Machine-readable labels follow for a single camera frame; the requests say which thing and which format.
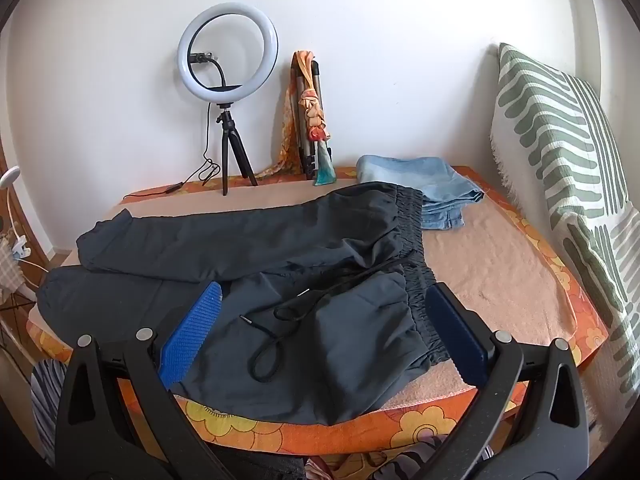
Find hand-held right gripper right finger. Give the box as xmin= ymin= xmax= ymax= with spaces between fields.
xmin=426 ymin=282 xmax=590 ymax=480

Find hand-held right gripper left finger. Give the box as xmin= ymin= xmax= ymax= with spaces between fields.
xmin=55 ymin=281 xmax=224 ymax=480

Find dark grey pants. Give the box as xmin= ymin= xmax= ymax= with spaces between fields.
xmin=37 ymin=182 xmax=452 ymax=424

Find folded blue jeans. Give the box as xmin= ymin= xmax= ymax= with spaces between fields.
xmin=356 ymin=155 xmax=486 ymax=231

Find green white striped pillow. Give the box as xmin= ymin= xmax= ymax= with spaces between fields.
xmin=489 ymin=42 xmax=640 ymax=411

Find black ring light cable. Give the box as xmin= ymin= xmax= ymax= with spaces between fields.
xmin=122 ymin=105 xmax=224 ymax=199

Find white ring light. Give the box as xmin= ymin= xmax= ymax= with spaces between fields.
xmin=177 ymin=10 xmax=279 ymax=94

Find orange floral bed sheet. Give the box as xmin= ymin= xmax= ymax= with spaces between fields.
xmin=27 ymin=165 xmax=612 ymax=461

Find white clip lamp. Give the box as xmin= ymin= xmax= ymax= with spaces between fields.
xmin=0 ymin=166 xmax=42 ymax=262

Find zebra print clothing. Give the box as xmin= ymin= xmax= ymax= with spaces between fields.
xmin=30 ymin=359 xmax=471 ymax=480

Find grey folded stand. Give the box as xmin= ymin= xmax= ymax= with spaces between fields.
xmin=289 ymin=60 xmax=322 ymax=182

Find small black tripod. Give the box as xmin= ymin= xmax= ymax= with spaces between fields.
xmin=216 ymin=102 xmax=259 ymax=196

